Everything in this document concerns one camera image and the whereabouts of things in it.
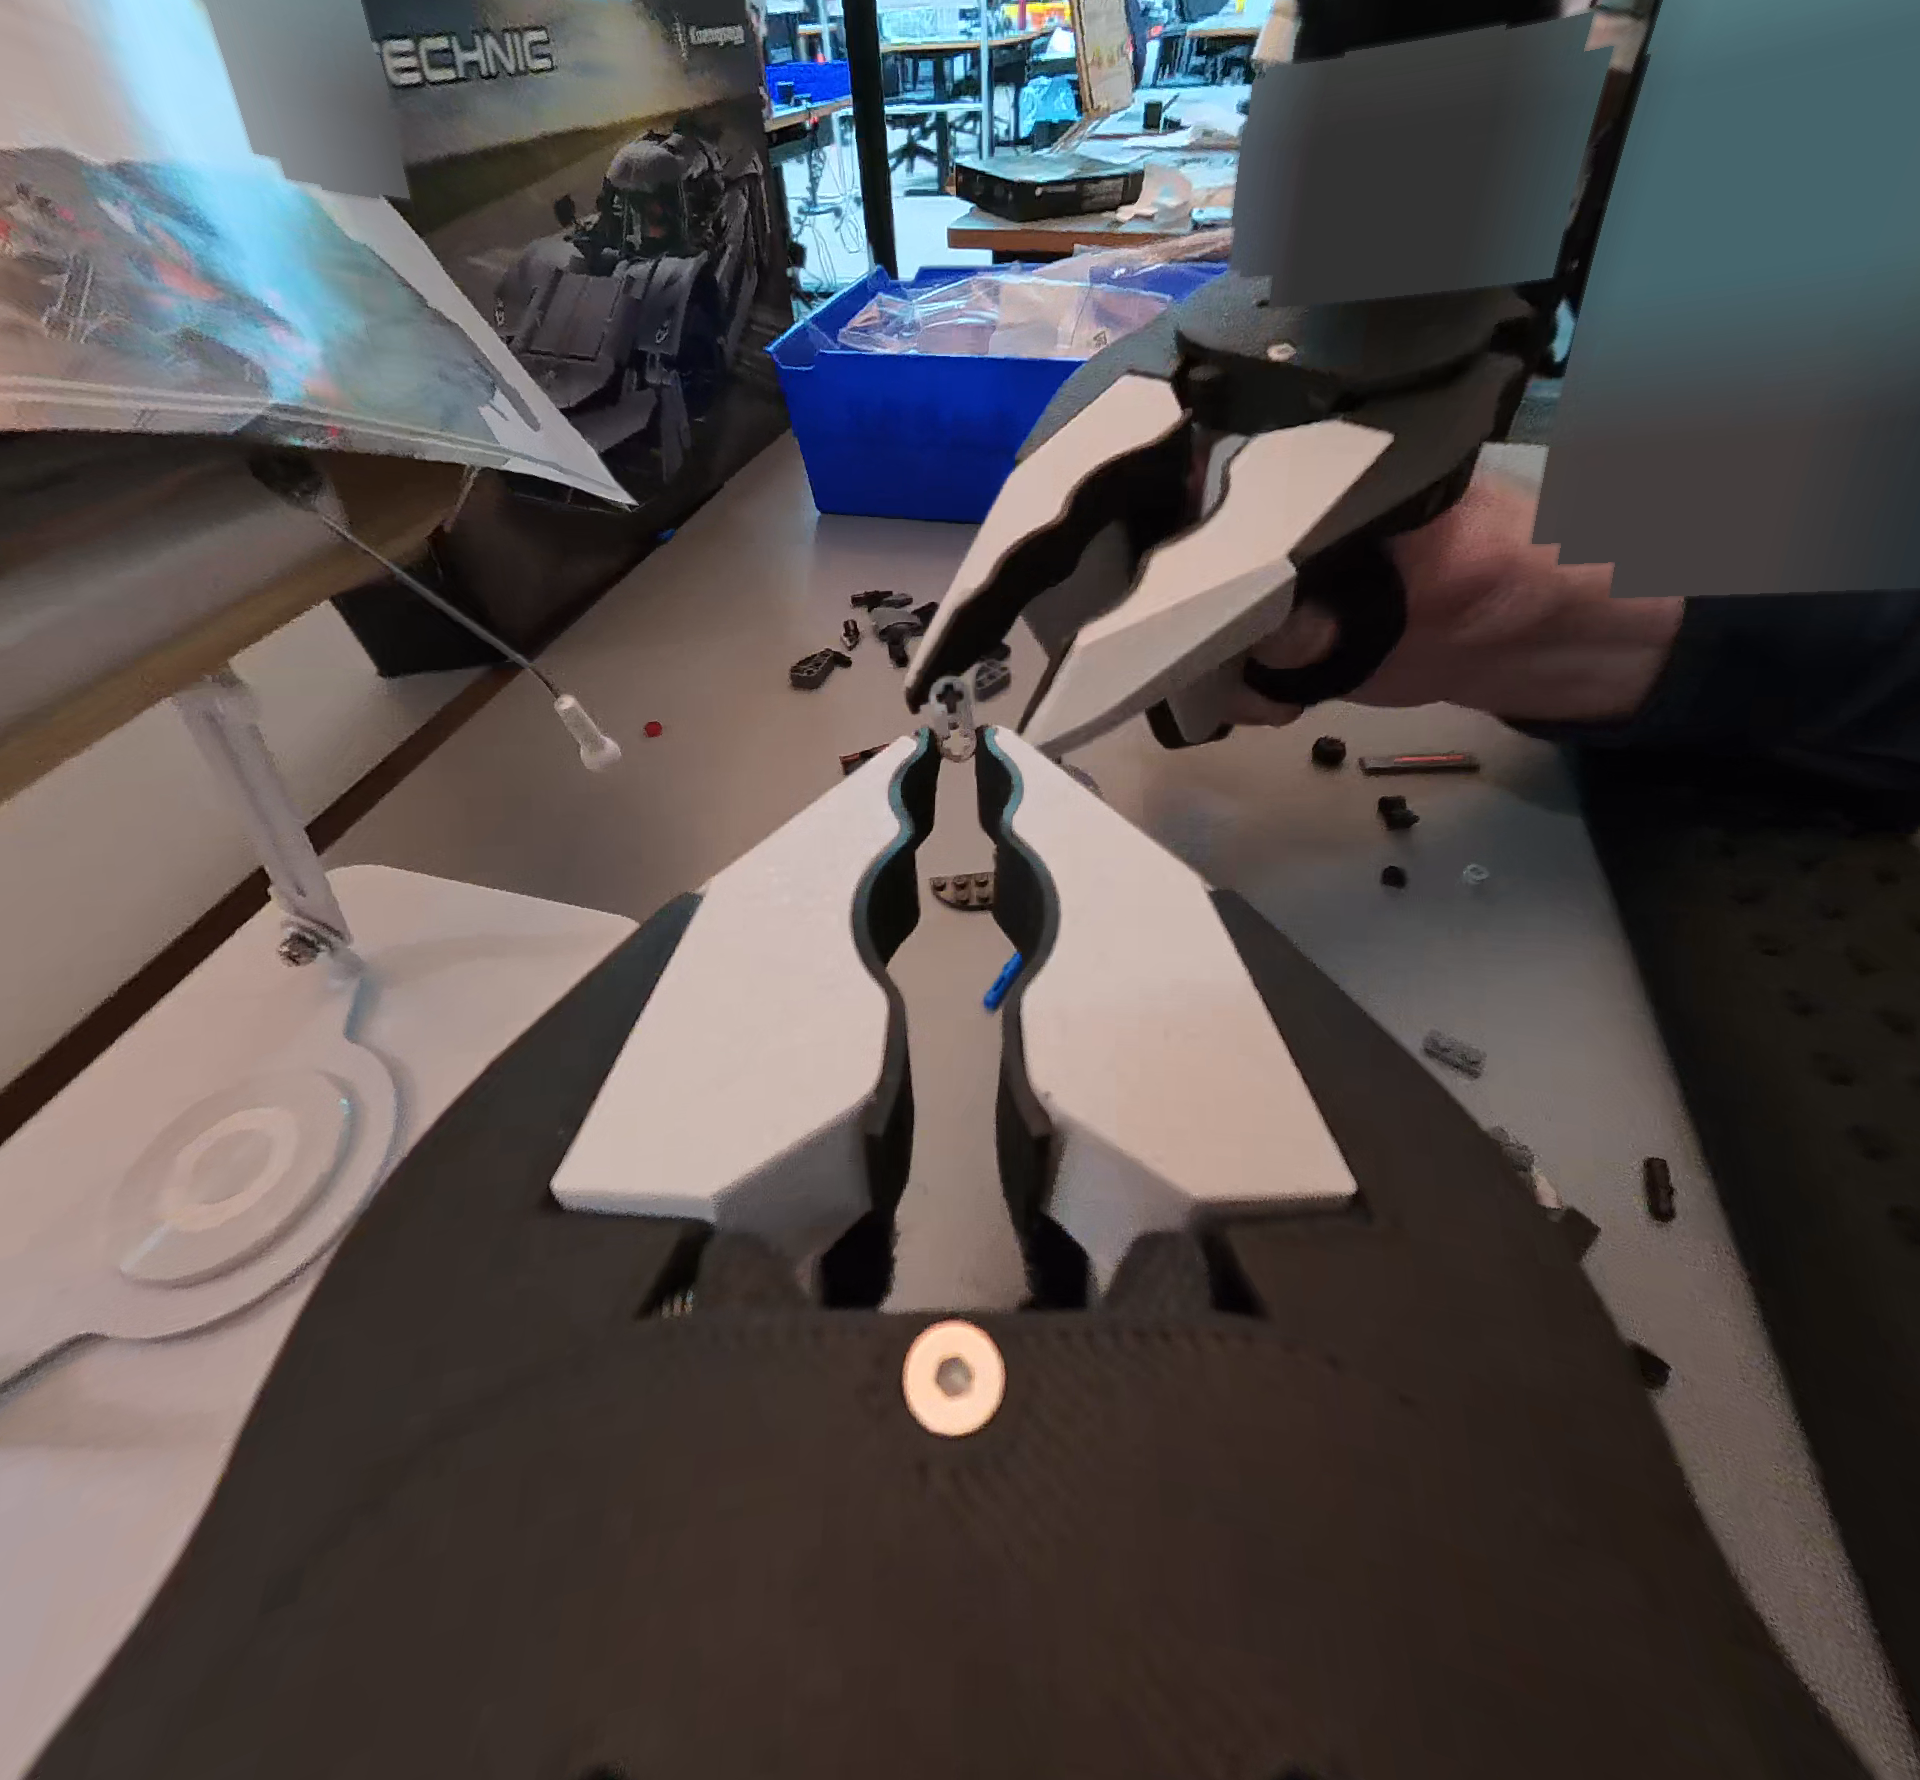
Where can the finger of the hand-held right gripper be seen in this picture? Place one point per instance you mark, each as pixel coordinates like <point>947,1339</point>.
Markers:
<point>1048,462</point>
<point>1277,488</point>

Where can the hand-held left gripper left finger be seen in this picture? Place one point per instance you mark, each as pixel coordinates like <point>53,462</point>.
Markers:
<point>702,1058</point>

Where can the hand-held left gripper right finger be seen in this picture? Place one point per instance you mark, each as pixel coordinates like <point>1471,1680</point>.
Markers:
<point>1185,1058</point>

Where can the small grey lego piece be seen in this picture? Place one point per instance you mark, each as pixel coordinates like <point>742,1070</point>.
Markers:
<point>950,700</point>

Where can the person's right forearm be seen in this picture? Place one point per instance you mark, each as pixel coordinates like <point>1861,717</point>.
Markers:
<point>1787,700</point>

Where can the blue lego pin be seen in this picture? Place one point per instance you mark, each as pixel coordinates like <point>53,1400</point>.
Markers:
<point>1002,980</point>

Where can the pile of black lego pieces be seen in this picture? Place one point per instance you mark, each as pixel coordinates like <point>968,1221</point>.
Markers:
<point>888,614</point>

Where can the small grey lego plate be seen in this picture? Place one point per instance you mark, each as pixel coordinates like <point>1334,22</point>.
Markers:
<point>1455,1051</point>

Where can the dark grey lego plate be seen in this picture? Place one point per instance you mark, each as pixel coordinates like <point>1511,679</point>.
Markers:
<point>962,895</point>

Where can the black lego set box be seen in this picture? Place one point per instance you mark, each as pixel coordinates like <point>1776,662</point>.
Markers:
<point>629,277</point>

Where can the black lego pin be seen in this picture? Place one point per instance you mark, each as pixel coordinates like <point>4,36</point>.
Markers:
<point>1661,1189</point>

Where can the lego instruction booklet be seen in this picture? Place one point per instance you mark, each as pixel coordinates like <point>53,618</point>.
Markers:
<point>227,277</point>

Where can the person's right hand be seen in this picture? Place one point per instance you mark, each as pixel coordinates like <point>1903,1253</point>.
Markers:
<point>1516,624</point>

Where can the clear plastic bags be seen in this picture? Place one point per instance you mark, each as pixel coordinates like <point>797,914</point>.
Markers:
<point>1019,311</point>

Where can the blue plastic bin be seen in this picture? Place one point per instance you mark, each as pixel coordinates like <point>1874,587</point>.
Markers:
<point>901,424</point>

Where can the wooden background table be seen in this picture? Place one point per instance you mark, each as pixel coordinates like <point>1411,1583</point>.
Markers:
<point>1080,237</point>

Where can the flat black box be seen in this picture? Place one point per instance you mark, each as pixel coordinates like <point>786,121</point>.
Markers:
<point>1048,187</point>

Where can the dark strip with red stripe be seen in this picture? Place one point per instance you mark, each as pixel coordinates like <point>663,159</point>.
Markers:
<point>1416,761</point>

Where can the black pillar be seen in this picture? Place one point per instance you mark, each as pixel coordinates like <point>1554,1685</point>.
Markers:
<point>864,72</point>

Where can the white book stand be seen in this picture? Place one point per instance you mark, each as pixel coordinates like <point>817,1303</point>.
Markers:
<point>134,1058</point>

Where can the black perforated board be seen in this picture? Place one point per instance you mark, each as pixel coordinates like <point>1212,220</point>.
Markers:
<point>1787,1058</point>

